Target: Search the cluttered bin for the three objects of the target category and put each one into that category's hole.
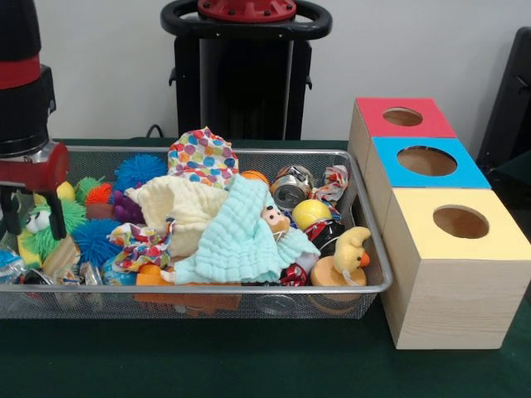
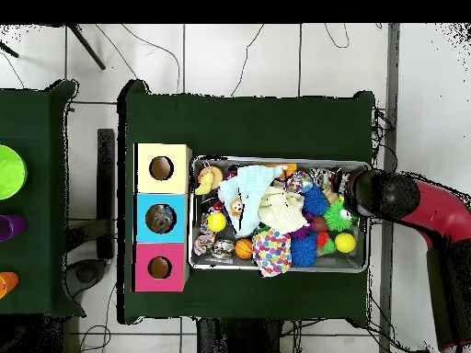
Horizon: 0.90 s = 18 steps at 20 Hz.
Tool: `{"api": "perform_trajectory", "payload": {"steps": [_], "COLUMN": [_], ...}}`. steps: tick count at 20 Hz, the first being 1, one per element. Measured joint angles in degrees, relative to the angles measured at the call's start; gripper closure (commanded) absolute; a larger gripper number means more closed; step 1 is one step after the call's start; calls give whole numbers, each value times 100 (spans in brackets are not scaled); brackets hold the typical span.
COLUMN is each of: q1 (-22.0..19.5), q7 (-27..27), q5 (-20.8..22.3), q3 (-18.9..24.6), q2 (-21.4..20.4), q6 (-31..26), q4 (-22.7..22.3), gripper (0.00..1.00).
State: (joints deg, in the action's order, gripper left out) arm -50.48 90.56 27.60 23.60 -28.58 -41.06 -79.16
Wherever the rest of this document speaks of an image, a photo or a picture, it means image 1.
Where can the black panel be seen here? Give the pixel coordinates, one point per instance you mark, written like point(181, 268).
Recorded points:
point(510, 103)

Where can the blue spiky ball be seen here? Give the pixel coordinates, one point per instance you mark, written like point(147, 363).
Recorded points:
point(141, 170)

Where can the yellow plush duck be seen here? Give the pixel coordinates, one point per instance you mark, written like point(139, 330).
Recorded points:
point(350, 248)

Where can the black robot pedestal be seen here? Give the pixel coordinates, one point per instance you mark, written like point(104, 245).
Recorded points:
point(245, 83)

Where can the brown plush toy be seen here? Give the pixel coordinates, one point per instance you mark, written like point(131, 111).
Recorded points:
point(276, 219)

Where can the dark green tablecloth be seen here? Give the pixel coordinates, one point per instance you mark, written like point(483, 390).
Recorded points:
point(249, 365)

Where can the crushed silver drink can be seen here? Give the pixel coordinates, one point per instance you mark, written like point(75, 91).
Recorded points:
point(290, 190)

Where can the wooden three-hole box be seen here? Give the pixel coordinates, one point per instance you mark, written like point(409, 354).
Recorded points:
point(456, 298)

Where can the plain yellow ball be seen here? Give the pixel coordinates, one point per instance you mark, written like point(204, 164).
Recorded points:
point(66, 191)

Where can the green spiky monster toy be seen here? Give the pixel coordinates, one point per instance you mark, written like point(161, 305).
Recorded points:
point(35, 242)

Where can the yellow tennis ball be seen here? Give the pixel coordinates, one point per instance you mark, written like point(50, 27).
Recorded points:
point(309, 211)

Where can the mint green cloth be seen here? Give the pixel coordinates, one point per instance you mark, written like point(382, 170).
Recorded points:
point(236, 244)

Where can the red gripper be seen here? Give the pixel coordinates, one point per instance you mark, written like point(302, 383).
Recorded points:
point(37, 174)

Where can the cream knitted cloth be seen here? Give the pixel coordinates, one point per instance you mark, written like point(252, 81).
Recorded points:
point(186, 203)

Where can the crushed clear plastic bottle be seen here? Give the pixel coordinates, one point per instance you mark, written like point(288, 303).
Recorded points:
point(89, 273)

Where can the silver mesh bin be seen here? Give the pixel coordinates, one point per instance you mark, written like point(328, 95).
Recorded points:
point(290, 307)

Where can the polka dot cloth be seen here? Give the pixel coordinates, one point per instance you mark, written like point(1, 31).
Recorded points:
point(203, 157)

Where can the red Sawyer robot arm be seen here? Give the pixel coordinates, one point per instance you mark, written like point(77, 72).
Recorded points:
point(20, 103)

